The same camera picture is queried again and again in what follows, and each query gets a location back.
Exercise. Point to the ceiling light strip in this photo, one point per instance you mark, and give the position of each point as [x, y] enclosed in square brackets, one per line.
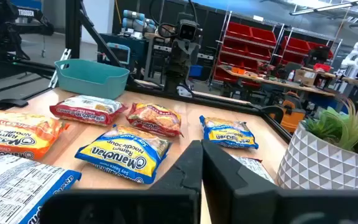
[331, 6]

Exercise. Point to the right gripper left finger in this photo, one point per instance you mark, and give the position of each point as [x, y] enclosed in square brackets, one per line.
[166, 205]

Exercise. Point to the teal teach pendant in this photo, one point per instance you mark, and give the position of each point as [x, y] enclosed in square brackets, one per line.
[120, 53]

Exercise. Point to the cardboard box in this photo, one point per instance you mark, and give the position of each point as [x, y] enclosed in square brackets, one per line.
[304, 77]

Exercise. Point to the black aluminium table frame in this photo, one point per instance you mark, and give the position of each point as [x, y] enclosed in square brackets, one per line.
[73, 31]

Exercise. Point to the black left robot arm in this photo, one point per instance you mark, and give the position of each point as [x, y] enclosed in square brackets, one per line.
[176, 82]

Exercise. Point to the teal plastic bin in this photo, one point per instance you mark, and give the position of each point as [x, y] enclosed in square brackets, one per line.
[92, 81]

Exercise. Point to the grey blue industrial robot arm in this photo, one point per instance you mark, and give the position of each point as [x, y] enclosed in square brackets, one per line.
[134, 18]

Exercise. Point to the wooden workbench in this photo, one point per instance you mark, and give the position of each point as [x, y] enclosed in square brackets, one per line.
[278, 83]

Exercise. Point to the orange chicken ramen pack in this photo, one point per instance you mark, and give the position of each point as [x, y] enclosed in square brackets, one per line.
[17, 137]

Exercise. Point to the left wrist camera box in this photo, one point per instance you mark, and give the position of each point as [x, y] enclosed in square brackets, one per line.
[187, 31]

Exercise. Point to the red roast beef ramen pack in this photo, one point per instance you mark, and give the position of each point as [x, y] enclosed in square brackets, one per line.
[154, 119]
[253, 166]
[85, 116]

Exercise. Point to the potted succulent patterned pot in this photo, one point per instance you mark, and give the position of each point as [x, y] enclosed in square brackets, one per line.
[315, 161]

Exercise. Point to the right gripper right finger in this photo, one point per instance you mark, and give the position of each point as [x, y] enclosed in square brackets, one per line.
[259, 205]

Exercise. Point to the orange shop vacuum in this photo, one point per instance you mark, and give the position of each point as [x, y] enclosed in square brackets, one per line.
[292, 119]

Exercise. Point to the red bin shelf rack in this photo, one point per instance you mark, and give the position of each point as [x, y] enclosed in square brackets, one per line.
[297, 46]
[247, 34]

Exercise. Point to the blue soy sauce ramen pack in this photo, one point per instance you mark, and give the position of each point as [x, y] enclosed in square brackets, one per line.
[228, 135]
[17, 189]
[123, 155]

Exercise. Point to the blue storage box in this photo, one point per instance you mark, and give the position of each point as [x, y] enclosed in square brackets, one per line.
[195, 71]

